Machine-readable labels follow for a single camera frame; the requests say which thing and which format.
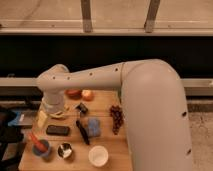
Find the red bowl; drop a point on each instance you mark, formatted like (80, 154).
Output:
(73, 94)

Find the blue cup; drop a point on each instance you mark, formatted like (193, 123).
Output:
(38, 153)

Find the small metal cup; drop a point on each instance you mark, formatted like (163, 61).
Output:
(65, 150)

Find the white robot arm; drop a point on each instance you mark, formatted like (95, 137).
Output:
(154, 106)

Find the black chair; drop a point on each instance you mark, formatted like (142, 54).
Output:
(8, 134)

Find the small black clip object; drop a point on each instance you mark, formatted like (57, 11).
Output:
(82, 109)

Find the black rectangular case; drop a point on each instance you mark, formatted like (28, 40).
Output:
(58, 130)

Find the apple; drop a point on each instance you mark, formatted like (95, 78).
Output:
(87, 95)

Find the blue sponge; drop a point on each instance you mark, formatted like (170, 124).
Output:
(94, 127)

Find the banana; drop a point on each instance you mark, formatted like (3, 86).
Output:
(61, 114)

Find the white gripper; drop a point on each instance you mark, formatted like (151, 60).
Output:
(51, 104)

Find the bunch of dark grapes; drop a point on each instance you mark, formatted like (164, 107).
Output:
(117, 116)

